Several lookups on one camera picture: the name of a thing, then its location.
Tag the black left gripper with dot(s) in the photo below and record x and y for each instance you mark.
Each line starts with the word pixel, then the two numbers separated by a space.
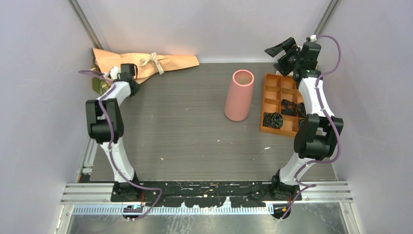
pixel 136 90

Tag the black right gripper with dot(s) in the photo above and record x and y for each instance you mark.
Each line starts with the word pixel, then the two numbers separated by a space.
pixel 287 45

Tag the peach paper bouquet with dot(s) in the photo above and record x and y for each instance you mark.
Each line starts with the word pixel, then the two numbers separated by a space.
pixel 147 64

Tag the pink cylindrical vase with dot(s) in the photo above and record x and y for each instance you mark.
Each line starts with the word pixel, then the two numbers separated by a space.
pixel 239 96

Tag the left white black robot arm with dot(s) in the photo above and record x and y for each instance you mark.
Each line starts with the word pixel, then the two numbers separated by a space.
pixel 105 125

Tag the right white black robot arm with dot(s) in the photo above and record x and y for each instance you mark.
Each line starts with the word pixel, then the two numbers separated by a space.
pixel 317 136

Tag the crumpled white patterned cloth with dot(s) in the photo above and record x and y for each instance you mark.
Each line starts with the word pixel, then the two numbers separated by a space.
pixel 317 67

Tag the orange compartment tray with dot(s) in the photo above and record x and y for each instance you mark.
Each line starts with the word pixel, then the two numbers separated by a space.
pixel 282 106

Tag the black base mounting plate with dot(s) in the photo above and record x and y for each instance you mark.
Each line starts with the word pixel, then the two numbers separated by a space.
pixel 205 194

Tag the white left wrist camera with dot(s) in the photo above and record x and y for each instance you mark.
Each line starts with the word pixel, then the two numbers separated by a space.
pixel 113 73

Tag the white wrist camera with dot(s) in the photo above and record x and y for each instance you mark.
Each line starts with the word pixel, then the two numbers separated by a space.
pixel 113 73
pixel 312 38

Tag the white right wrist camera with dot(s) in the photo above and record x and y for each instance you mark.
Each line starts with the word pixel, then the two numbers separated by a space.
pixel 312 38

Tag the aluminium front rail frame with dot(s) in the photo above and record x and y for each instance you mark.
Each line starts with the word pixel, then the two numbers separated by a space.
pixel 94 198

